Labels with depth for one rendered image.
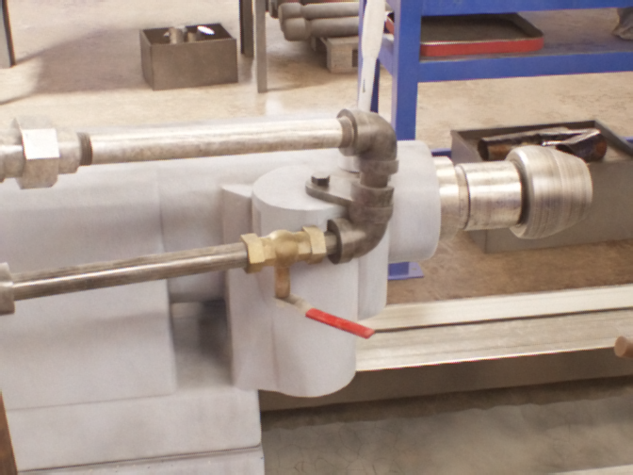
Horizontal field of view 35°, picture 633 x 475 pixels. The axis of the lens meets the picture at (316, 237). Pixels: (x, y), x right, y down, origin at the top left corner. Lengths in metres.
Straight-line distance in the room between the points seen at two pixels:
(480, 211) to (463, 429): 0.39
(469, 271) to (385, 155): 2.35
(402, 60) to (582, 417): 1.63
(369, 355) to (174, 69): 3.56
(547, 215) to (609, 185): 2.33
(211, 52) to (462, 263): 1.96
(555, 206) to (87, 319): 0.43
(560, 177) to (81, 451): 0.49
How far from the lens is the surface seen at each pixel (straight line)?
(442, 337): 1.21
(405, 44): 2.74
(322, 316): 0.74
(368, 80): 0.84
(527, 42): 2.89
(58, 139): 0.64
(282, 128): 0.70
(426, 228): 0.89
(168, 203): 0.82
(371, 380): 1.15
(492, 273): 3.08
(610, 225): 3.33
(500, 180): 0.93
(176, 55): 4.61
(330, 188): 0.77
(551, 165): 0.94
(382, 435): 1.22
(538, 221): 0.94
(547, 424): 1.27
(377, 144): 0.73
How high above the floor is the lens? 1.49
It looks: 27 degrees down
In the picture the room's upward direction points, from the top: straight up
